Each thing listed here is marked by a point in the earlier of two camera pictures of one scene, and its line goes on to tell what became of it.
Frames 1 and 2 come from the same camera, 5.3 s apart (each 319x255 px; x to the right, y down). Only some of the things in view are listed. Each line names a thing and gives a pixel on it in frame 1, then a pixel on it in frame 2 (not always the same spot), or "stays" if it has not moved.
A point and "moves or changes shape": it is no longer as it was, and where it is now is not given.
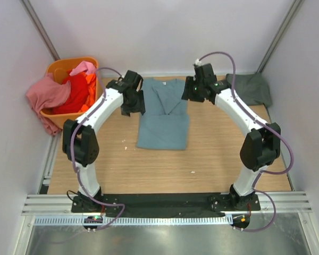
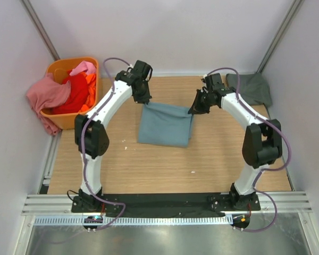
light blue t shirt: [165, 124] moves or changes shape
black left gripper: [140, 107] -> [144, 99]
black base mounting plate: [164, 204] stays
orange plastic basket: [59, 68] stays
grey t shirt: [251, 88] stays
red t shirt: [78, 95] stays
